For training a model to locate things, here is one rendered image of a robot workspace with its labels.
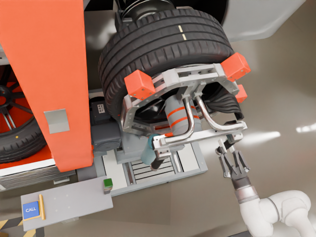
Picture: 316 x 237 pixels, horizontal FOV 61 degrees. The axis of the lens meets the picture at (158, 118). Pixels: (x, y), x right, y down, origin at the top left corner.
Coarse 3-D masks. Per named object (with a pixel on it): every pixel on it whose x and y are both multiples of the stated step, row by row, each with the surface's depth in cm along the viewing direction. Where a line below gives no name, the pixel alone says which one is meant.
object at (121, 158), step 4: (120, 144) 187; (184, 144) 194; (116, 148) 183; (120, 148) 182; (172, 148) 193; (176, 148) 192; (180, 148) 195; (116, 152) 181; (120, 152) 182; (136, 152) 186; (140, 152) 187; (116, 156) 182; (120, 156) 183; (124, 156) 183; (128, 156) 184; (132, 156) 185; (136, 156) 185; (140, 156) 183; (116, 160) 186; (120, 160) 179; (124, 160) 181; (128, 160) 184; (132, 160) 187
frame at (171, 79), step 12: (168, 72) 100; (180, 72) 102; (192, 72) 104; (204, 72) 107; (216, 72) 105; (156, 84) 105; (168, 84) 99; (180, 84) 101; (192, 84) 104; (228, 84) 114; (132, 96) 108; (156, 96) 105; (216, 96) 137; (132, 108) 107; (120, 120) 128; (132, 120) 119; (132, 132) 132; (144, 132) 137; (156, 132) 144; (168, 132) 148
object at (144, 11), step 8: (136, 0) 133; (144, 0) 132; (152, 0) 133; (160, 0) 134; (168, 0) 138; (128, 8) 135; (136, 8) 134; (144, 8) 136; (152, 8) 137; (160, 8) 139; (168, 8) 141; (128, 16) 138; (136, 16) 139; (144, 16) 139
